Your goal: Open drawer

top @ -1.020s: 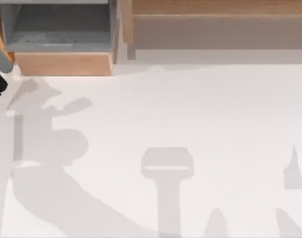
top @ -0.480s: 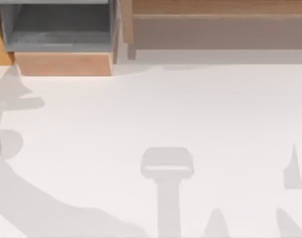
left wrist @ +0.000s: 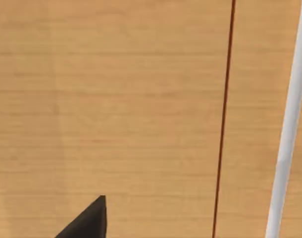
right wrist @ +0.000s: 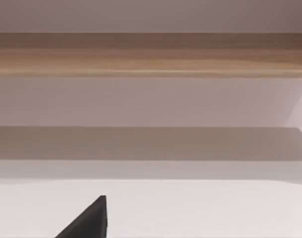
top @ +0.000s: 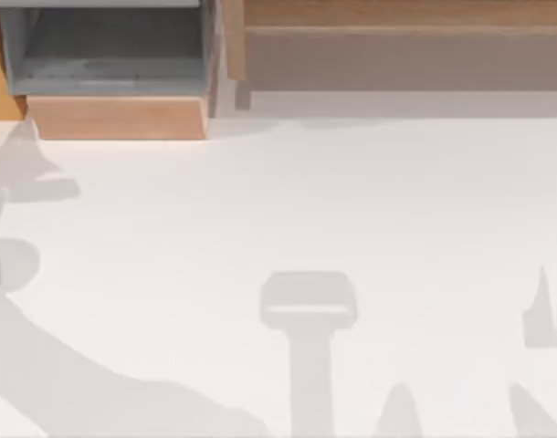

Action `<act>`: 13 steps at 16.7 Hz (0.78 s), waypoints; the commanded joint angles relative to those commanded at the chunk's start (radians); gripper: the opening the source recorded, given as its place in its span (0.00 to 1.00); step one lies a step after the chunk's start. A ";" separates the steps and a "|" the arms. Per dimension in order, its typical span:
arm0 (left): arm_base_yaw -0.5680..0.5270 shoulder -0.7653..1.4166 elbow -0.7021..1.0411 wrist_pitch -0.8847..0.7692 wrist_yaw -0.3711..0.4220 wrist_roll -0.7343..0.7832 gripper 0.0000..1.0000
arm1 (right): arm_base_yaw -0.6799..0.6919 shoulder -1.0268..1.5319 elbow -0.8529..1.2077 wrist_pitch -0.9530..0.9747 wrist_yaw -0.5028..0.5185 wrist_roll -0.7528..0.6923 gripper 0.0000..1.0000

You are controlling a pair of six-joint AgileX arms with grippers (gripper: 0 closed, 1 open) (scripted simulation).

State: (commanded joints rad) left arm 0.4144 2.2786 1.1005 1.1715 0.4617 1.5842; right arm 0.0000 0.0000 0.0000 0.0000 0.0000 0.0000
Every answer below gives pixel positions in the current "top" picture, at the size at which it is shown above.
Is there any pale wooden drawer front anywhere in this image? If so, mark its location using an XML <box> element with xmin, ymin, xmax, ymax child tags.
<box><xmin>26</xmin><ymin>94</ymin><xmax>209</xmax><ymax>141</ymax></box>

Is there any wooden open shelf unit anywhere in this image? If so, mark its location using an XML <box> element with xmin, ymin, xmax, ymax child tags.
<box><xmin>226</xmin><ymin>0</ymin><xmax>557</xmax><ymax>111</ymax></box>

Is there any pulled-out drawer grey inside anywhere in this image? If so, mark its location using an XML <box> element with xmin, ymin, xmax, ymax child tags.
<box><xmin>0</xmin><ymin>0</ymin><xmax>215</xmax><ymax>97</ymax></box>

